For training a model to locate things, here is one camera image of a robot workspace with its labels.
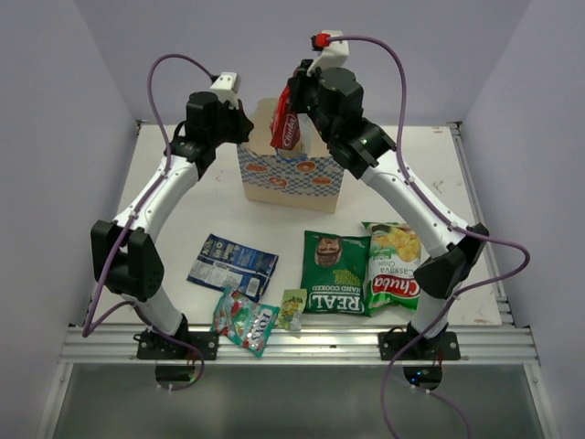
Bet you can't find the red Chuba chips bag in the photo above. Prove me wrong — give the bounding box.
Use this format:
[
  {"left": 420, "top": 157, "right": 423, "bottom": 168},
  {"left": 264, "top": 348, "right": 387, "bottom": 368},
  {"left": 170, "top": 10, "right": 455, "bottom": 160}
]
[{"left": 270, "top": 86, "right": 305, "bottom": 158}]

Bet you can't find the checkered paper bag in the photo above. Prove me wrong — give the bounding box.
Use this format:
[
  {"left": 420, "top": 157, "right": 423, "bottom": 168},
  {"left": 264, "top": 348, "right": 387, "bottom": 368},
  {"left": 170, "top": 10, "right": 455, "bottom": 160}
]
[{"left": 237, "top": 98, "right": 344, "bottom": 213}]

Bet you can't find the green Chuba cassava chips bag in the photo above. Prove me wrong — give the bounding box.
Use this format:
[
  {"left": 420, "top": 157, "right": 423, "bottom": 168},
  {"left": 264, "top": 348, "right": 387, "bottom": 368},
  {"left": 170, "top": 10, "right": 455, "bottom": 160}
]
[{"left": 362, "top": 221, "right": 422, "bottom": 313}]

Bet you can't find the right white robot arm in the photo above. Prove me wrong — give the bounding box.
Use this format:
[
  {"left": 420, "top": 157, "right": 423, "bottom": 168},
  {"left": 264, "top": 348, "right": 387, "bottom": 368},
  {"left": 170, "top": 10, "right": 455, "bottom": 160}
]
[{"left": 287, "top": 59, "right": 488, "bottom": 359}]

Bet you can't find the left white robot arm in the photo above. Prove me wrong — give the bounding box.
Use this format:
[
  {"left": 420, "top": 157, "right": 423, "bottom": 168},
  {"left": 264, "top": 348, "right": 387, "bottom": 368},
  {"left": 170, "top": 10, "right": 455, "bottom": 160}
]
[{"left": 90, "top": 89, "right": 253, "bottom": 359}]

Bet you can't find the green Real chips bag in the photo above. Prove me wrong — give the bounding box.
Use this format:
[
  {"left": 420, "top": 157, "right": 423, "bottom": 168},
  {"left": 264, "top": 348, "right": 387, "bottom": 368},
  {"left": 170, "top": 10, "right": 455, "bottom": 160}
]
[{"left": 301, "top": 230, "right": 370, "bottom": 316}]

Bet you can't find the blue snack packet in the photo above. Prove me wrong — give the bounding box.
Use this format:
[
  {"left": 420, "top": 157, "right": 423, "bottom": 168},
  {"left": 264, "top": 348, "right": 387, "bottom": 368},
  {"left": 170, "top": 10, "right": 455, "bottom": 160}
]
[{"left": 186, "top": 234, "right": 279, "bottom": 303}]

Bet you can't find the small yellow-green candy packet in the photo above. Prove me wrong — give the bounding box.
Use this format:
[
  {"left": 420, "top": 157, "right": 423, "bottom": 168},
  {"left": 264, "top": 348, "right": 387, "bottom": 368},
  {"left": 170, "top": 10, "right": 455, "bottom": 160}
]
[{"left": 277, "top": 289, "right": 307, "bottom": 332}]

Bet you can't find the Fox's candy packet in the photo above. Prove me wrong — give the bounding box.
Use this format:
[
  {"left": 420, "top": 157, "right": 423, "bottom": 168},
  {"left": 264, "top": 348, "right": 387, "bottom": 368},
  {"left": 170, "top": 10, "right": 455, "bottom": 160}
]
[{"left": 211, "top": 287, "right": 280, "bottom": 359}]

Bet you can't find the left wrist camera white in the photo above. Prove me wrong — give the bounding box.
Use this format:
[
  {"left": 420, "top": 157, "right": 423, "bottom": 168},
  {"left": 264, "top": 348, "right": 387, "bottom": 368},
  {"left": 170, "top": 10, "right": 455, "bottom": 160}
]
[{"left": 210, "top": 72, "right": 239, "bottom": 107}]

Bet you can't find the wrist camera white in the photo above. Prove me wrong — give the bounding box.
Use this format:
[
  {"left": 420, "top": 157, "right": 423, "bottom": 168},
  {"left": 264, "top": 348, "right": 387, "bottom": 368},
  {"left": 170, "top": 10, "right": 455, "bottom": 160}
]
[
  {"left": 307, "top": 30, "right": 349, "bottom": 76},
  {"left": 210, "top": 72, "right": 239, "bottom": 107}
]

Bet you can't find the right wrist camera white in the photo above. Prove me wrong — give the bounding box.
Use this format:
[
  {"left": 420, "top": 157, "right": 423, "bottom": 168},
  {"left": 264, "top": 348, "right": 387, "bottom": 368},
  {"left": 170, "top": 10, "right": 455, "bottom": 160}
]
[{"left": 307, "top": 30, "right": 349, "bottom": 76}]

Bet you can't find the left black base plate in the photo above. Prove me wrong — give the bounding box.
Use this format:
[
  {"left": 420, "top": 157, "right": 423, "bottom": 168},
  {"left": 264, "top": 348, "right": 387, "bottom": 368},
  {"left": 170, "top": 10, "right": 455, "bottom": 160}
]
[{"left": 133, "top": 330, "right": 219, "bottom": 361}]

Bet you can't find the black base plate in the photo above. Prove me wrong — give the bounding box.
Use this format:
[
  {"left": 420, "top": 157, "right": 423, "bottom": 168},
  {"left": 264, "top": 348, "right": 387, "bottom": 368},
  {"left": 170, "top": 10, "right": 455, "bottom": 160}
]
[
  {"left": 378, "top": 326, "right": 462, "bottom": 361},
  {"left": 133, "top": 330, "right": 219, "bottom": 361}
]

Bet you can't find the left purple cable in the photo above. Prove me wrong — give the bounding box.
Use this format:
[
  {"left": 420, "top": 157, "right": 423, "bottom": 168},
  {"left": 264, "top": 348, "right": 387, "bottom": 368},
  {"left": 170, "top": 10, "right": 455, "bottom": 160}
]
[{"left": 81, "top": 53, "right": 216, "bottom": 392}]

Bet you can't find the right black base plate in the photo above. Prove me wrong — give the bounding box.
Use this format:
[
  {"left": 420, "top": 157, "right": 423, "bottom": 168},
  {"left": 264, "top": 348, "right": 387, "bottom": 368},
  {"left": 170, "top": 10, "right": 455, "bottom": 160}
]
[{"left": 378, "top": 326, "right": 462, "bottom": 361}]

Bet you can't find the aluminium mounting rail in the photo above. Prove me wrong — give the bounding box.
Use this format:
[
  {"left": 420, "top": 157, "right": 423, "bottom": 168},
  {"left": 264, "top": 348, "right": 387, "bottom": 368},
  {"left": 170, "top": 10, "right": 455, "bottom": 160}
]
[{"left": 58, "top": 324, "right": 538, "bottom": 366}]

